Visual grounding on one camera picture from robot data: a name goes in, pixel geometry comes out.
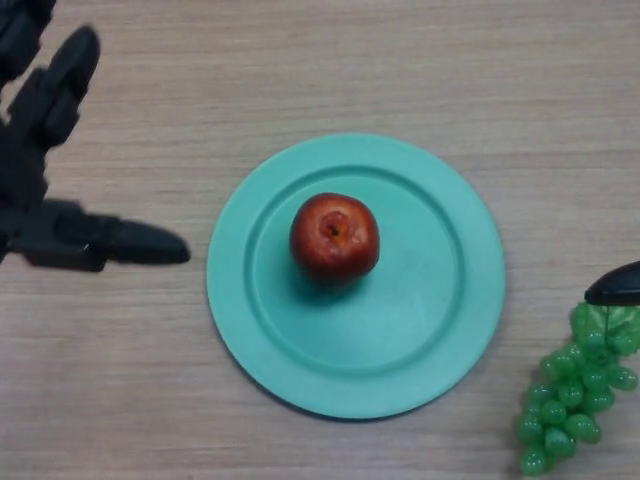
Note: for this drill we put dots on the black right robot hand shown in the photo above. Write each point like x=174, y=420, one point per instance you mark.
x=617, y=287

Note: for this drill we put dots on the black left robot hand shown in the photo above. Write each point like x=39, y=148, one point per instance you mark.
x=25, y=165

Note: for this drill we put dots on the red apple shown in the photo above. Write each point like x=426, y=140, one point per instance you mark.
x=334, y=237

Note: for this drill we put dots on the green round plate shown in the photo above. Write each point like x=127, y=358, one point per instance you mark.
x=415, y=310

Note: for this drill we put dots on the green grape bunch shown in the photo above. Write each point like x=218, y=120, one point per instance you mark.
x=562, y=400

